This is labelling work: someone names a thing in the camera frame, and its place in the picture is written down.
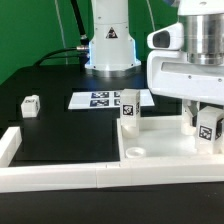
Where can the white square tabletop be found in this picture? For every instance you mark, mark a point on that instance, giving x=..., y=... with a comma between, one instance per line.
x=160, y=137

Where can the white marker sheet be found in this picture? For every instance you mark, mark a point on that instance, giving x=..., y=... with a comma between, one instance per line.
x=95, y=99

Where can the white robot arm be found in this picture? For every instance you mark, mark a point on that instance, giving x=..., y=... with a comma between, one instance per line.
x=112, y=49

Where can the white U-shaped fence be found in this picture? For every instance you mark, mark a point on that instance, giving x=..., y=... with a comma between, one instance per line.
x=127, y=172

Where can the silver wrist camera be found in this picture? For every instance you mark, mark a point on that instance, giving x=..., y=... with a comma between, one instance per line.
x=168, y=38

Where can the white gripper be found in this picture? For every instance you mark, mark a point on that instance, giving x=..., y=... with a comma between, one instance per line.
x=169, y=74

